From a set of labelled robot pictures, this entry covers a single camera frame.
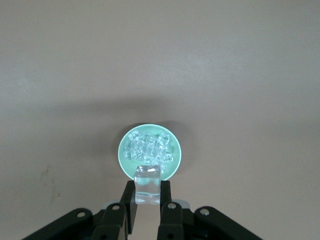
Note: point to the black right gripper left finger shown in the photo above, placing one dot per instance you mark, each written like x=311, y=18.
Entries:
x=112, y=222

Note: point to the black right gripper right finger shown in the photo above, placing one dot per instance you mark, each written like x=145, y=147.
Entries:
x=175, y=222

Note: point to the clear ice cube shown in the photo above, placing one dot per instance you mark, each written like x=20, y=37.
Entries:
x=147, y=182

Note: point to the pile of clear ice cubes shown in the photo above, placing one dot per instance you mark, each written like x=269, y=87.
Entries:
x=147, y=147

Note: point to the green ceramic bowl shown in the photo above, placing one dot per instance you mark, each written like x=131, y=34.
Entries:
x=125, y=165

